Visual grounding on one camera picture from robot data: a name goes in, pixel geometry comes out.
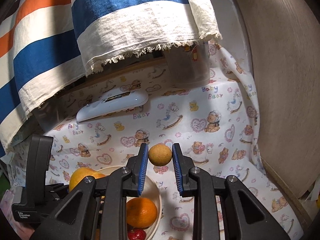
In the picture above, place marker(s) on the cream round plate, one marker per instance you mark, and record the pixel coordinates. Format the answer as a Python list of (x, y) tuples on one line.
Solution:
[(152, 190)]

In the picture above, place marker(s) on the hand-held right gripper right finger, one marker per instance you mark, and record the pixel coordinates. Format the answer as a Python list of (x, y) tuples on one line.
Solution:
[(177, 175)]

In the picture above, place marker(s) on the wooden side panel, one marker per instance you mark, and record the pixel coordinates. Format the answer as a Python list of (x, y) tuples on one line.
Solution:
[(280, 80)]

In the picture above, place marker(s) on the orange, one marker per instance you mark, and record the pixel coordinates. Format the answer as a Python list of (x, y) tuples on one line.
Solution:
[(142, 212)]

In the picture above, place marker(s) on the large yellow pomelo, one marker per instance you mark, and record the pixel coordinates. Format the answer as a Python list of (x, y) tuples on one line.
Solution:
[(78, 177)]

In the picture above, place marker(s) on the bear print blanket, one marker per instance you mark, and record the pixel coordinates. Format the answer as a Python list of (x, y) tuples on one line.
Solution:
[(200, 105)]

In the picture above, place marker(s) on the striped cloth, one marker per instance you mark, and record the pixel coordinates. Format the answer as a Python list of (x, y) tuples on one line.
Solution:
[(125, 17)]

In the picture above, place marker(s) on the translucent plastic container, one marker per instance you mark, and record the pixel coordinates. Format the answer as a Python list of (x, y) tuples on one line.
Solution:
[(187, 72)]

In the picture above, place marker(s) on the red cherry tomato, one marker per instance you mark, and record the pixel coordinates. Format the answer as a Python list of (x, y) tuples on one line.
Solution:
[(137, 234)]

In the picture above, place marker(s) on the small brown round fruit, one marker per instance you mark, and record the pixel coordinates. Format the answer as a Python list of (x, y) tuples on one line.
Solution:
[(160, 155)]

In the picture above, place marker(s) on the white remote control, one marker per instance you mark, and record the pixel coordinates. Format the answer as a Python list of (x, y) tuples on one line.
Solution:
[(112, 105)]

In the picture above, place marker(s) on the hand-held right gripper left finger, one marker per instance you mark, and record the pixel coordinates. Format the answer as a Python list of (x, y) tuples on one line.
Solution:
[(142, 175)]

